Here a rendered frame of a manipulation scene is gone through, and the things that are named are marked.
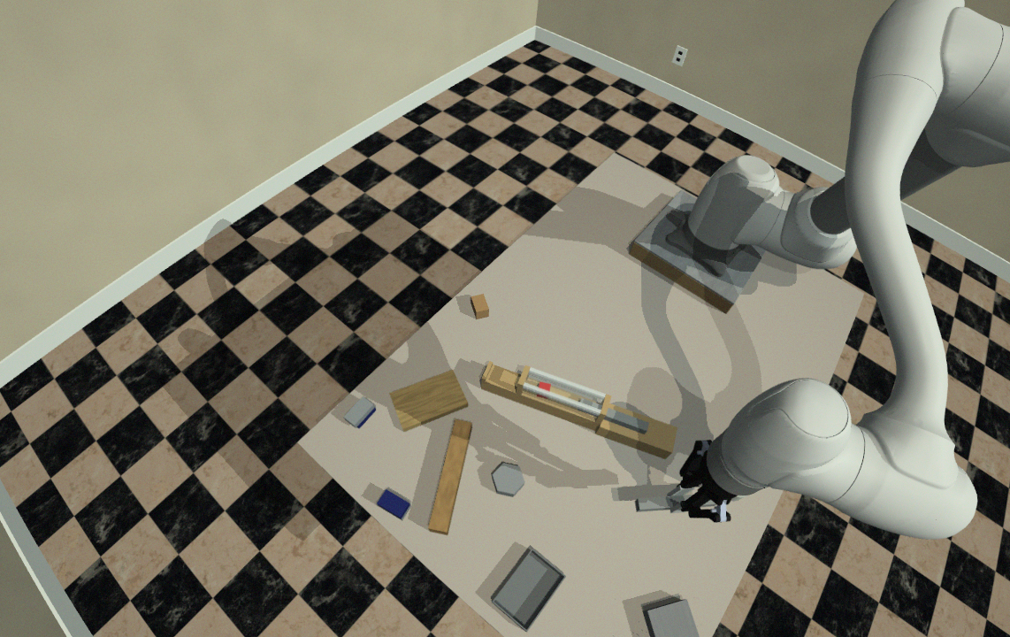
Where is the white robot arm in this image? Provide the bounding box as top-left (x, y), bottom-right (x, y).
top-left (665, 0), bottom-right (1010, 540)

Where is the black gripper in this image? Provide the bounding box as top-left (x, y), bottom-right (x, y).
top-left (667, 440), bottom-right (737, 523)

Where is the grey square stick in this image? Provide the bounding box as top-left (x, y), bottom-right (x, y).
top-left (635, 495), bottom-right (716, 512)
top-left (604, 408), bottom-right (649, 434)

